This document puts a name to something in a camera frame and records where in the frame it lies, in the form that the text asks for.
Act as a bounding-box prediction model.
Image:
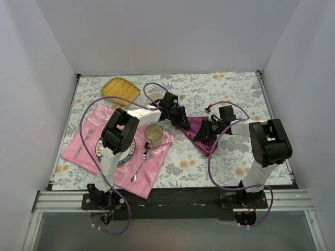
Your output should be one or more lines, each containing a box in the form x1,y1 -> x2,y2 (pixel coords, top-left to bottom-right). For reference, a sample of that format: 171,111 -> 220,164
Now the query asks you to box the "purple cloth napkin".
181,117 -> 217,156

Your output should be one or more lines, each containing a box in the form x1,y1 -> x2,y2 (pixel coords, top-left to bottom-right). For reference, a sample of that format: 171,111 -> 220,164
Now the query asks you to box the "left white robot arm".
83,92 -> 191,209

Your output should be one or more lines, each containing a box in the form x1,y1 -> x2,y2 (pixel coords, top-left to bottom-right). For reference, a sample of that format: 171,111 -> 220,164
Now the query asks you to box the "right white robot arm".
194,105 -> 293,208

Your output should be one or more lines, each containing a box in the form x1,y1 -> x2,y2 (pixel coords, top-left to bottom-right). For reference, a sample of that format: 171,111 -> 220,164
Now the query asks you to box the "pale green mug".
149,92 -> 164,104

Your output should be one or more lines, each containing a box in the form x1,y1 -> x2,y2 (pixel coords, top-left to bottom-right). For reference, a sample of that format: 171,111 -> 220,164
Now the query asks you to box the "cream enamel mug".
144,124 -> 164,150

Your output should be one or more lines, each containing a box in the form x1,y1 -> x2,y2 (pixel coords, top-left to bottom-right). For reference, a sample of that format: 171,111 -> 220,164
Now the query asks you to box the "silver spoon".
130,150 -> 151,182

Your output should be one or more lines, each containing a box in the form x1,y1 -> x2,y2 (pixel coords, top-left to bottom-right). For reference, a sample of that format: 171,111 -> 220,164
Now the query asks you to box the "yellow woven tray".
101,77 -> 141,101

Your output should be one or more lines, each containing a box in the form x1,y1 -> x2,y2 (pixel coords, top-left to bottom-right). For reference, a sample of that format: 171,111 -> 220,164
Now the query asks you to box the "white plate blue rim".
95,138 -> 136,166

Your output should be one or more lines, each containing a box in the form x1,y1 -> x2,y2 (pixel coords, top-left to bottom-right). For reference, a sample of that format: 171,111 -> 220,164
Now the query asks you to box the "pink floral cloth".
61,105 -> 174,199

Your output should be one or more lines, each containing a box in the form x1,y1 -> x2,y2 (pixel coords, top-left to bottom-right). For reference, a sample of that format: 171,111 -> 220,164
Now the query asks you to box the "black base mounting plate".
81,185 -> 268,223

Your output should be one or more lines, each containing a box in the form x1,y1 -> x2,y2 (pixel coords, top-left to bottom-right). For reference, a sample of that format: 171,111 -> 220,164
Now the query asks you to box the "silver fork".
74,128 -> 94,158

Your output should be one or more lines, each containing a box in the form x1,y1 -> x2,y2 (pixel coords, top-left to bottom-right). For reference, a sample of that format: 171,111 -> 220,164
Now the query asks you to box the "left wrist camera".
177,95 -> 184,107

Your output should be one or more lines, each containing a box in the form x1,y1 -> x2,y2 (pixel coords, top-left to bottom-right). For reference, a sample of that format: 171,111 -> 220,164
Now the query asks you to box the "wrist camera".
177,95 -> 184,107
205,104 -> 219,122

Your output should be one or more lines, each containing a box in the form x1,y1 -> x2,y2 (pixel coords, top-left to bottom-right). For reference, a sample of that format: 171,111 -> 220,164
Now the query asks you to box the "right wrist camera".
205,104 -> 219,122

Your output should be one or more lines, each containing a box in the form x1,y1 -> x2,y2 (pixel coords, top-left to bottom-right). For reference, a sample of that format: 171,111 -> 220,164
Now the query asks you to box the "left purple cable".
79,83 -> 173,235

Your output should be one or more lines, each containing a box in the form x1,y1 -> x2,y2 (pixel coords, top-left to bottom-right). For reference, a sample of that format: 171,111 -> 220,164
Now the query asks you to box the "purple cable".
205,101 -> 274,228
79,83 -> 173,235

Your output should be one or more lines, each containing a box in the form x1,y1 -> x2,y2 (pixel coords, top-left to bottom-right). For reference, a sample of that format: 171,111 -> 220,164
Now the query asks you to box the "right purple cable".
205,101 -> 274,228

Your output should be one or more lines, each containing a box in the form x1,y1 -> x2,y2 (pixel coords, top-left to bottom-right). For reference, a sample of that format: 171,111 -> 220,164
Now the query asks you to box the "aluminium frame rail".
22,190 -> 92,250

